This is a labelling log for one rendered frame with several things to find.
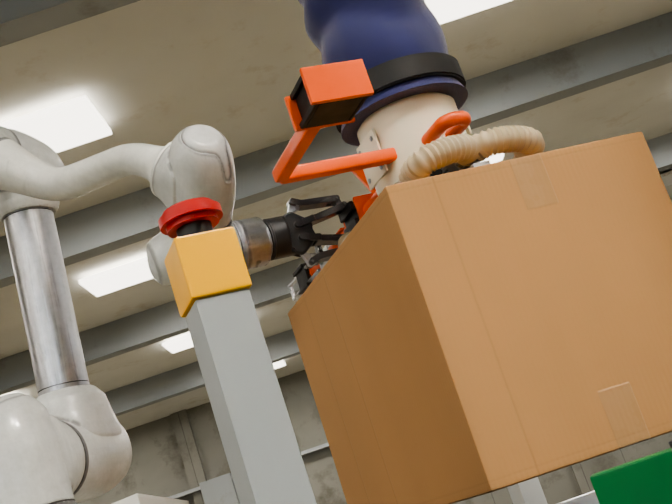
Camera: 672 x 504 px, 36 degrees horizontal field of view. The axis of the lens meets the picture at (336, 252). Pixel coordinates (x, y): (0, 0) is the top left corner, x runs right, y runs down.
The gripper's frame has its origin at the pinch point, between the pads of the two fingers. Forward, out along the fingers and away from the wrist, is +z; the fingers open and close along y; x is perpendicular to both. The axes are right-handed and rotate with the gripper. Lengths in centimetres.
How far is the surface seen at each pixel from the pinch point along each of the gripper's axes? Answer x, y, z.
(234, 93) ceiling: -480, -279, 167
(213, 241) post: 67, 22, -50
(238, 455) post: 66, 44, -54
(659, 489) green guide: 88, 59, -25
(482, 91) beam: -514, -266, 392
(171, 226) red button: 65, 18, -53
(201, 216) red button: 67, 19, -51
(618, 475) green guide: 83, 57, -25
